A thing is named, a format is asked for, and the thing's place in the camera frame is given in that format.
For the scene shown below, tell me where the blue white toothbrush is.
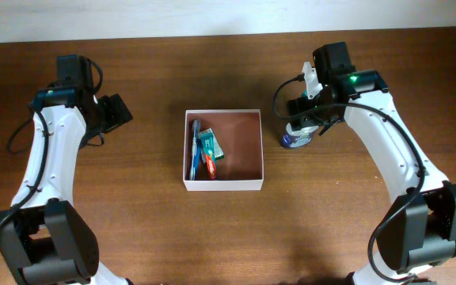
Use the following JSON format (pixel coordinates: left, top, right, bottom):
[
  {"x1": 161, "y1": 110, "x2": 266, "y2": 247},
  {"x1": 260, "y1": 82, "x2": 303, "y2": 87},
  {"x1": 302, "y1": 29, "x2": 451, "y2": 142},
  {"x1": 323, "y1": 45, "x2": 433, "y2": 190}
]
[{"x1": 189, "y1": 120, "x2": 200, "y2": 181}]

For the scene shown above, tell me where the red green toothpaste tube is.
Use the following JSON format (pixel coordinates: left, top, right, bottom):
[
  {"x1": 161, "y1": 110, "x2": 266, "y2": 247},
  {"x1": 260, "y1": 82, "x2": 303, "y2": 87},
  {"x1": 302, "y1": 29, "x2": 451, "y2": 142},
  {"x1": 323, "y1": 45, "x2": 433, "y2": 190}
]
[{"x1": 200, "y1": 132, "x2": 216, "y2": 180}]

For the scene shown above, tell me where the foam handwash pump bottle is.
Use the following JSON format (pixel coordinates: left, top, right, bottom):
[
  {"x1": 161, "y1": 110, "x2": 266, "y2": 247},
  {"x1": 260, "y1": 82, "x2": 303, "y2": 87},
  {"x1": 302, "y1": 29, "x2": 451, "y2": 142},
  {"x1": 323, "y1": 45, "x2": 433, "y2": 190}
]
[{"x1": 281, "y1": 123, "x2": 318, "y2": 149}]

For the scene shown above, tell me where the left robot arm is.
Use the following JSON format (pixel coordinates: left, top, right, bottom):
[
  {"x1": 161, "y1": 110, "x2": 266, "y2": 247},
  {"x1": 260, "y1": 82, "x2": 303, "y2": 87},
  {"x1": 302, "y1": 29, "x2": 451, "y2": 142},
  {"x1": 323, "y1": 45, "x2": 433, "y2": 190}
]
[{"x1": 0, "y1": 55, "x2": 132, "y2": 284}]

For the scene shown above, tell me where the blue disposable razor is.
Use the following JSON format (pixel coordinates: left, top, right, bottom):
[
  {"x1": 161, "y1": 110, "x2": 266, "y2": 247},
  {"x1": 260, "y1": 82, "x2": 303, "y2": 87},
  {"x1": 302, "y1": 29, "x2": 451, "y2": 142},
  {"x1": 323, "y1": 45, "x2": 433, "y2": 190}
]
[{"x1": 196, "y1": 139, "x2": 204, "y2": 170}]

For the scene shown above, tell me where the right black cable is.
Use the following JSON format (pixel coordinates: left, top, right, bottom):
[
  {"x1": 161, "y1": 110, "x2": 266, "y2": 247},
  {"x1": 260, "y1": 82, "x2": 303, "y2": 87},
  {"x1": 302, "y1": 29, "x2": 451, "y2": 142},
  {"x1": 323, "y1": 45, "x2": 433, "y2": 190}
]
[{"x1": 272, "y1": 74, "x2": 427, "y2": 284}]

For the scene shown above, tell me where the green white soap packet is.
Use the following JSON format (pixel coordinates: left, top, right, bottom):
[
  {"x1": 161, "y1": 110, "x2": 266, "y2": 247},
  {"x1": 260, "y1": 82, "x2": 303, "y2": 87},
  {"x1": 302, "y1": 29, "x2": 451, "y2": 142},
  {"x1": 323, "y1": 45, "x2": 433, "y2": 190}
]
[{"x1": 202, "y1": 128, "x2": 224, "y2": 160}]

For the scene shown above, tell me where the pink open cardboard box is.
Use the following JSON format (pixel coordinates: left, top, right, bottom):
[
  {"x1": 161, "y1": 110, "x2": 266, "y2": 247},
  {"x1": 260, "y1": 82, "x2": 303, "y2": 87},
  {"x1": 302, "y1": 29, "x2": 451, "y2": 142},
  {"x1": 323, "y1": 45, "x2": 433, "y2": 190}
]
[{"x1": 182, "y1": 109, "x2": 264, "y2": 192}]

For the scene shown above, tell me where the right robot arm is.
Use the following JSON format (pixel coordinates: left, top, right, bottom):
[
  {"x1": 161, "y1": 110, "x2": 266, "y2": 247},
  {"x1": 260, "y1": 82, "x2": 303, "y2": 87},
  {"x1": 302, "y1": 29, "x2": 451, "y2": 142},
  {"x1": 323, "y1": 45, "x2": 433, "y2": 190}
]
[{"x1": 282, "y1": 42, "x2": 456, "y2": 284}]

